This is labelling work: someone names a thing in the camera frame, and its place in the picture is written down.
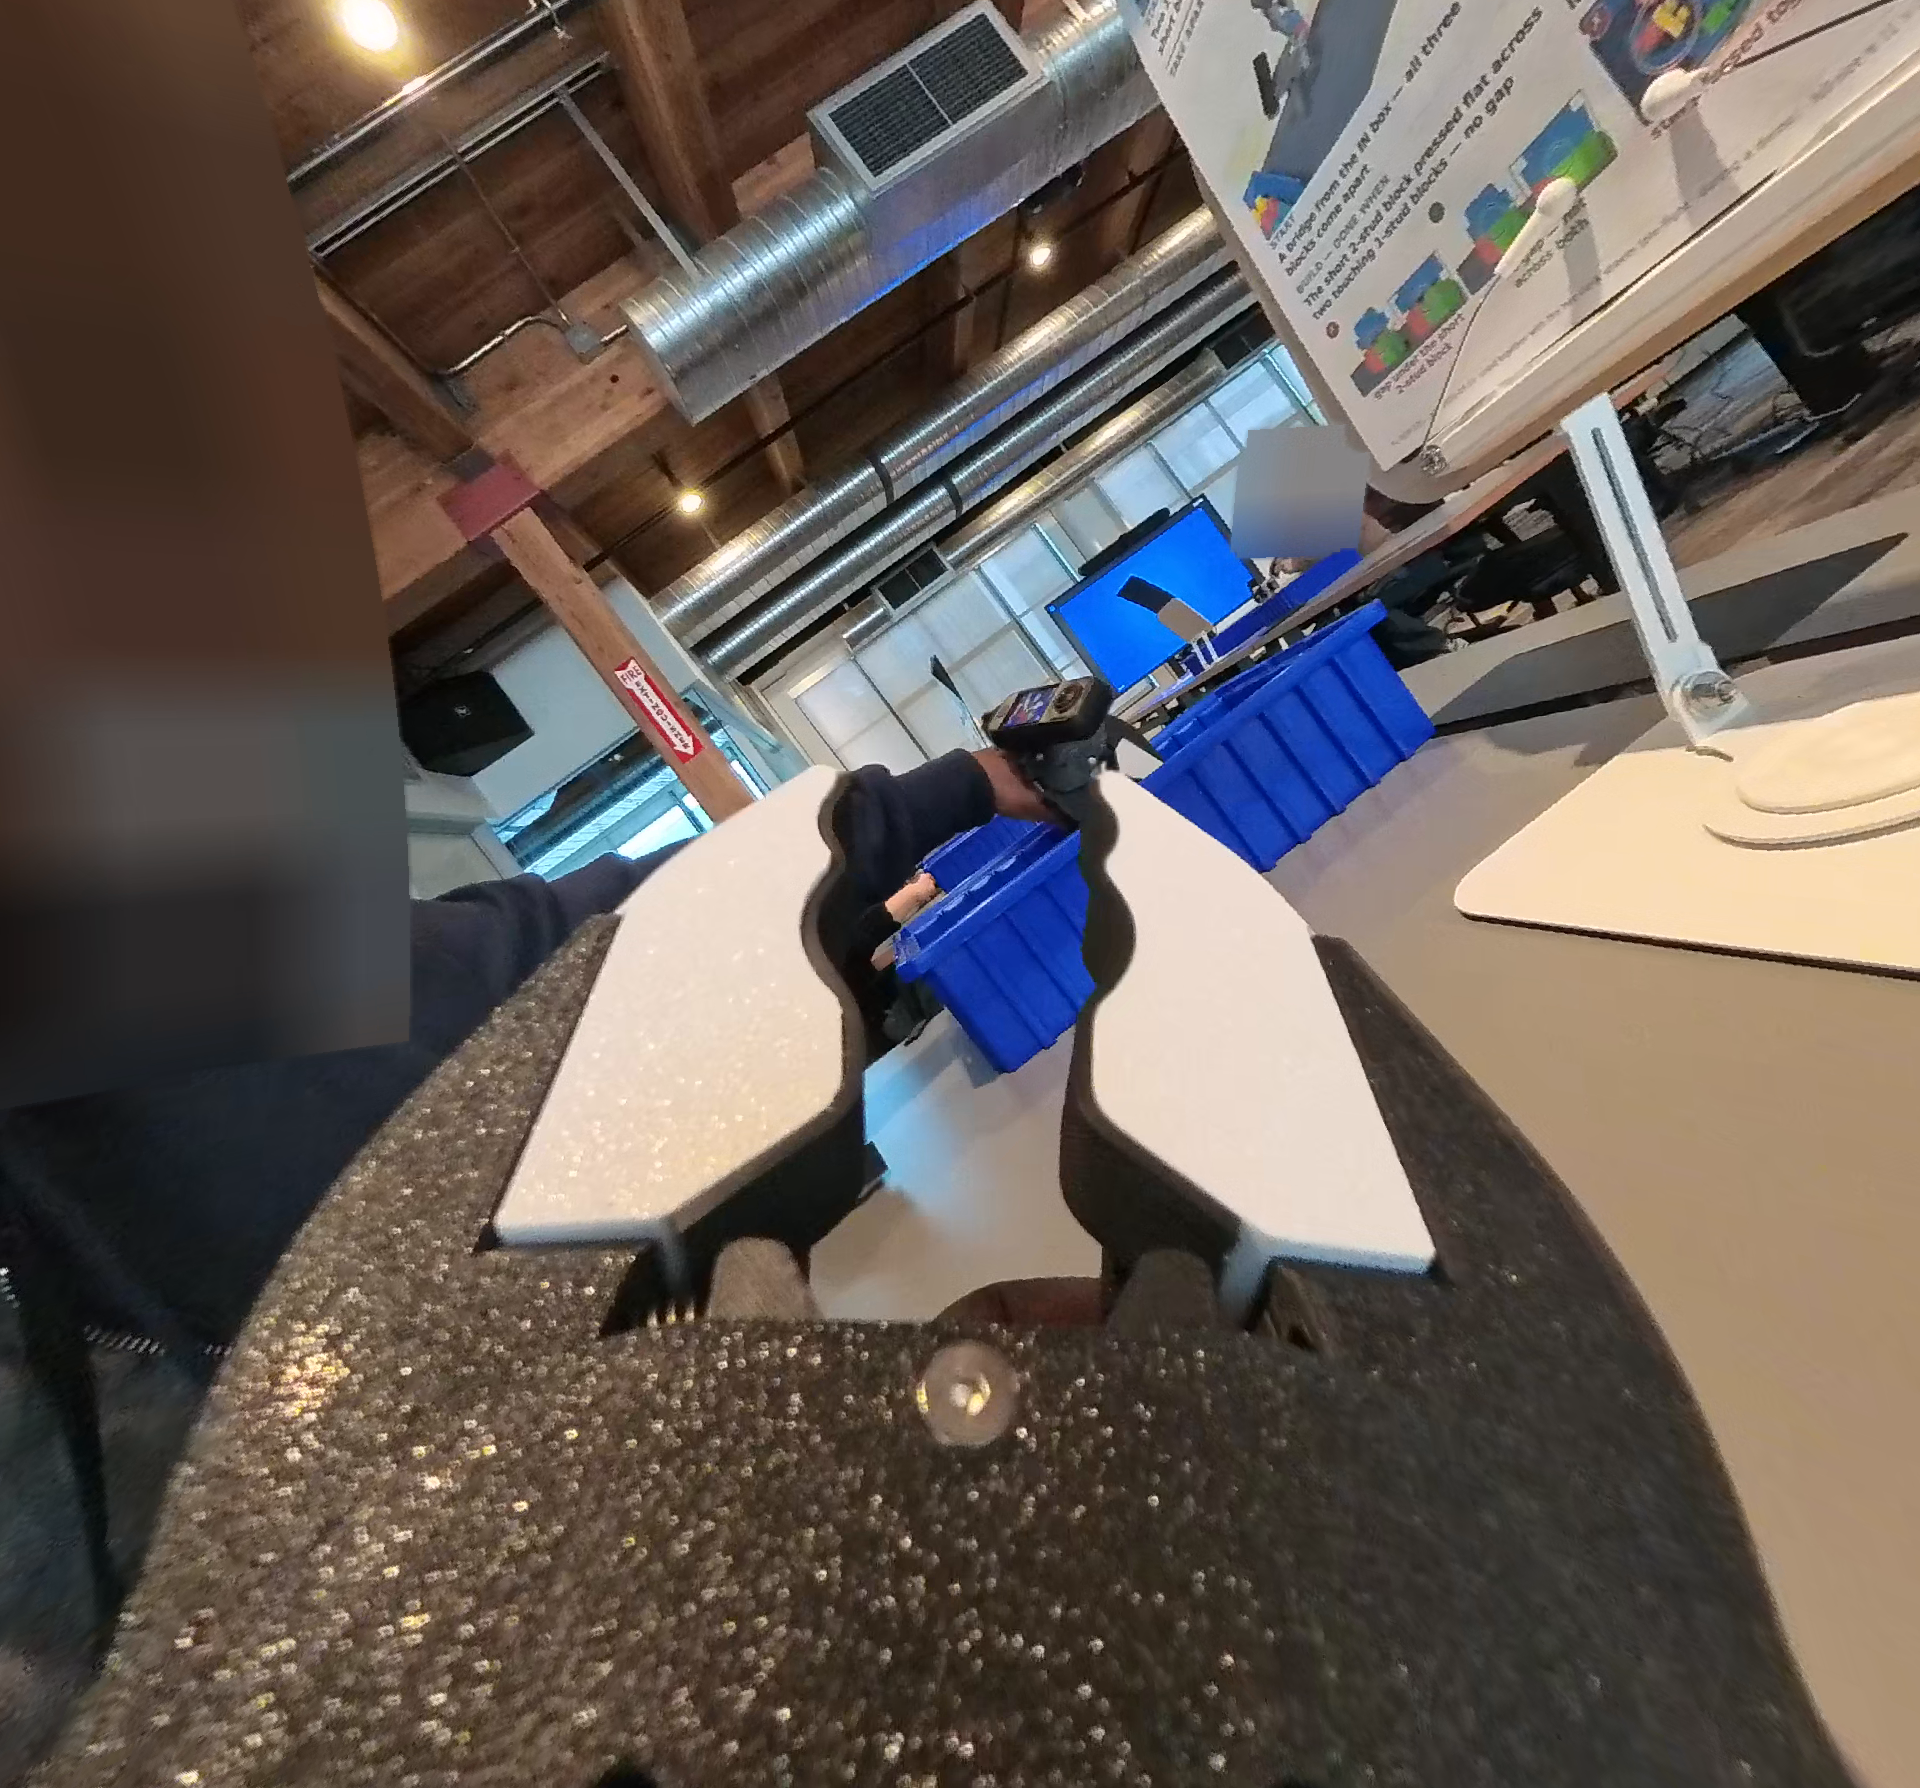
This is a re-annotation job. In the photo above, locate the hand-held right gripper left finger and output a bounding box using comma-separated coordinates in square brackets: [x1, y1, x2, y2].
[480, 762, 889, 1257]

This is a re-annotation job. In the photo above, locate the black wall speaker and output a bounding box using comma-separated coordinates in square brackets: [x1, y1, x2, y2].
[402, 670, 533, 780]

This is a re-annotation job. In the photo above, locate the black backed document stand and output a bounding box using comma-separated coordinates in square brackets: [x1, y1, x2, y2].
[1117, 573, 1220, 672]

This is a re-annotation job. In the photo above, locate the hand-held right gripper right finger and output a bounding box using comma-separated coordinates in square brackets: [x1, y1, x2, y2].
[1058, 772, 1438, 1321]

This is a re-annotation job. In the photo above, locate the white instruction board stand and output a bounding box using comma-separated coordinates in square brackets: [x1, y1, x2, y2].
[1002, 0, 1920, 983]

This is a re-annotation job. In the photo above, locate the printed instruction sheet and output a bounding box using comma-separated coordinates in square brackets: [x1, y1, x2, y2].
[1051, 0, 1920, 470]

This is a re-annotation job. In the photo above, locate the wide silver ventilation duct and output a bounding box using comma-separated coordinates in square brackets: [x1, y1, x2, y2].
[617, 0, 1200, 428]

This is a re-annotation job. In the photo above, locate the blue screen monitor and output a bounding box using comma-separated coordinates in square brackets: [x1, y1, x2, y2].
[1045, 499, 1263, 694]

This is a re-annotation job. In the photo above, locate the slim silver ventilation duct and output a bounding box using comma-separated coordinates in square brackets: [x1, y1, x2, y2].
[657, 205, 1223, 619]
[693, 273, 1277, 680]

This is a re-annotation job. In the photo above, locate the red and white sign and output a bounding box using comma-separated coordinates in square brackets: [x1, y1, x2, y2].
[616, 654, 706, 763]

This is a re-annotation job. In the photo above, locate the large blue plastic bin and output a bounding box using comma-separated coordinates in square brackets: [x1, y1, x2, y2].
[894, 599, 1438, 1073]

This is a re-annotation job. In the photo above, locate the person's dark jacket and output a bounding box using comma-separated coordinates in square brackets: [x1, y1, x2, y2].
[0, 1037, 497, 1744]

